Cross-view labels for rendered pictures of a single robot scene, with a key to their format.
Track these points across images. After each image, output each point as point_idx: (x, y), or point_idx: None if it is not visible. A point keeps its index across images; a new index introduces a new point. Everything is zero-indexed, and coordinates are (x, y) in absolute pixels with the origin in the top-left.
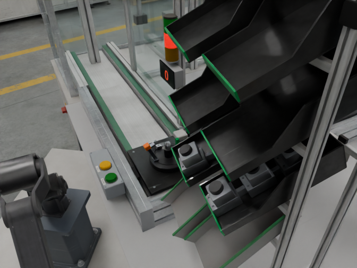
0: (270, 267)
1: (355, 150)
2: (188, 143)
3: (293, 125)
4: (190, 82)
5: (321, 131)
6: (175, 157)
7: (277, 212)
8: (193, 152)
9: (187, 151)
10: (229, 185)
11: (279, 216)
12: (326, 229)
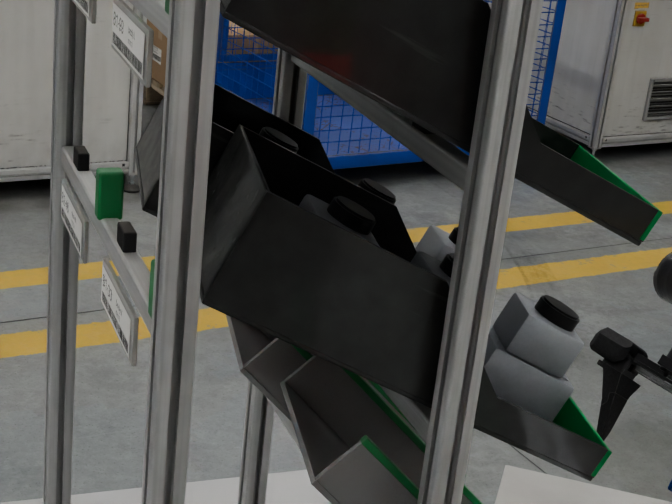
0: (269, 459)
1: (73, 151)
2: (549, 325)
3: None
4: (578, 164)
5: None
6: (587, 419)
7: (262, 346)
8: (531, 301)
9: (552, 297)
10: (434, 230)
11: (262, 343)
12: (72, 439)
